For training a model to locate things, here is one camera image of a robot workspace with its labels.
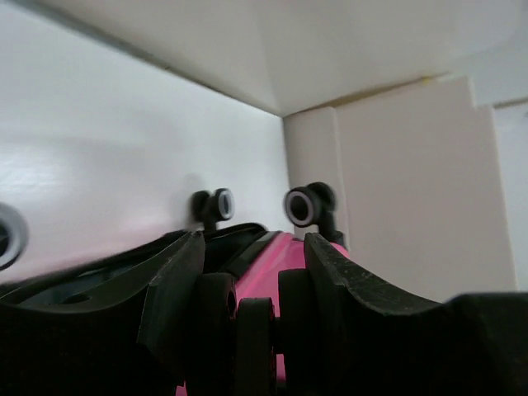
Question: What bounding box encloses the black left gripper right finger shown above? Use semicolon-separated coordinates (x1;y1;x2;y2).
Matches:
304;233;527;395

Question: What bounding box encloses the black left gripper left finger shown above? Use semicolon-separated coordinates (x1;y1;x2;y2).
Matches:
1;232;205;395

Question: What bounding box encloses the pink hard-shell suitcase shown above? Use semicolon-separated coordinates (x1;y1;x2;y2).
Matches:
173;189;326;395

